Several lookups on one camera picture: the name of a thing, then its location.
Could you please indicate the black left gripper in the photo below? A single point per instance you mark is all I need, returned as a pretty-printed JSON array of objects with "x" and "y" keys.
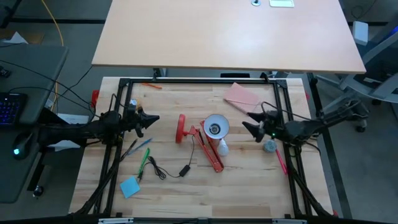
[{"x": 132, "y": 123}]

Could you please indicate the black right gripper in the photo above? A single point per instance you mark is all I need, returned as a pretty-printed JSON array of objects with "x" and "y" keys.
[{"x": 275, "y": 129}]

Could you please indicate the red desk lamp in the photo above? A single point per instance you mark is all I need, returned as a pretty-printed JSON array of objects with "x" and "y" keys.
[{"x": 211, "y": 152}]

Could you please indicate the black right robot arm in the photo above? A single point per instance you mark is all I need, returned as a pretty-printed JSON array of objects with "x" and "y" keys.
[{"x": 308, "y": 127}]

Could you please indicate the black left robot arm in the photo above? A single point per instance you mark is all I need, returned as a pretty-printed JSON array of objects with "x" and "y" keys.
[{"x": 84, "y": 132}]

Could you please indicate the blue pen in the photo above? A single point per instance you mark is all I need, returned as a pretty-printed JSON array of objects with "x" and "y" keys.
[{"x": 140, "y": 146}]

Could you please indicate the small round patterned container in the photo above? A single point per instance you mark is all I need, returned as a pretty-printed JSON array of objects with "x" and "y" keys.
[{"x": 133, "y": 102}]

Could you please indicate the black pen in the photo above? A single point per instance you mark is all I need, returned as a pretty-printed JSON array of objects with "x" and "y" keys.
[{"x": 129, "y": 150}]

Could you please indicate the pink notebook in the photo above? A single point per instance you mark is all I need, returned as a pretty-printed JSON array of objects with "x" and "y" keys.
[{"x": 242, "y": 97}]

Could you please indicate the green pen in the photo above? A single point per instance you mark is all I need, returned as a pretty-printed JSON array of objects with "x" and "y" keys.
[{"x": 143, "y": 163}]

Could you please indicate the orange pen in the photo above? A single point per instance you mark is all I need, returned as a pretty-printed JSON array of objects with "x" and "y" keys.
[{"x": 151, "y": 85}]

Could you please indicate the red pen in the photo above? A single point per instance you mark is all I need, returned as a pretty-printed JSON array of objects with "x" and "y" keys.
[{"x": 281, "y": 161}]

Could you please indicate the red clamp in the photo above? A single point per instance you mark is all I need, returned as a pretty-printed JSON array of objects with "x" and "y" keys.
[{"x": 95, "y": 98}]

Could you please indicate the blue sticky note pad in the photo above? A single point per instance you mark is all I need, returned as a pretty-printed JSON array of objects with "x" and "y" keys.
[{"x": 130, "y": 187}]

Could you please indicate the white printed paper sheet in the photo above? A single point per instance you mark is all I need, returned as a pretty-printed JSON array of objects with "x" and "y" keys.
[{"x": 74, "y": 119}]

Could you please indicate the large beige table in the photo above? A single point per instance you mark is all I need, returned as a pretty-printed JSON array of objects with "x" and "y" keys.
[{"x": 227, "y": 34}]

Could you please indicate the round silver table grommet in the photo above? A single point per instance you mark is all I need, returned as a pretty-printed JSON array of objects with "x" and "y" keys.
[{"x": 256, "y": 2}]

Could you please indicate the grey office chair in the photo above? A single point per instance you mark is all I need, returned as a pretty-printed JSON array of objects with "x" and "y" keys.
[{"x": 370, "y": 74}]

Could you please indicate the white rectangular table outlet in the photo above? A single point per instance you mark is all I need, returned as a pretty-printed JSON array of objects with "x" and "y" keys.
[{"x": 281, "y": 3}]

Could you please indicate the black computer mouse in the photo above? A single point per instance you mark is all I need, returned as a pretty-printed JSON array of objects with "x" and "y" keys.
[{"x": 21, "y": 146}]

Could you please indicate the black round knob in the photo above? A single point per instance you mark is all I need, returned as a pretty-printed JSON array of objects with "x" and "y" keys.
[{"x": 38, "y": 191}]

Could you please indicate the grey desk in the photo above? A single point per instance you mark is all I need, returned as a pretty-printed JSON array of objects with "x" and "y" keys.
[{"x": 28, "y": 71}]

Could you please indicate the backlit black keyboard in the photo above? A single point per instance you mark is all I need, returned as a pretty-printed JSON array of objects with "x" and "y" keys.
[{"x": 9, "y": 109}]

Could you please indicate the white box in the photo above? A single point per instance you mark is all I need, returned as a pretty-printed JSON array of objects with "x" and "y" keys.
[{"x": 360, "y": 32}]

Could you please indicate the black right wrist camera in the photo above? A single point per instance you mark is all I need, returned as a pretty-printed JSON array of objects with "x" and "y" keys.
[{"x": 270, "y": 115}]

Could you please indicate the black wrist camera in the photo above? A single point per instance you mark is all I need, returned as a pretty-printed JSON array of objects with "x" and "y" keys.
[
  {"x": 132, "y": 109},
  {"x": 270, "y": 115}
]

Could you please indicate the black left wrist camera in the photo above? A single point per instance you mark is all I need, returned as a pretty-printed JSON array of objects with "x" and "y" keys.
[{"x": 132, "y": 109}]

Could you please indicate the black aluminium table frame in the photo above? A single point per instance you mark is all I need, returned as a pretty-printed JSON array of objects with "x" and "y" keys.
[{"x": 202, "y": 81}]

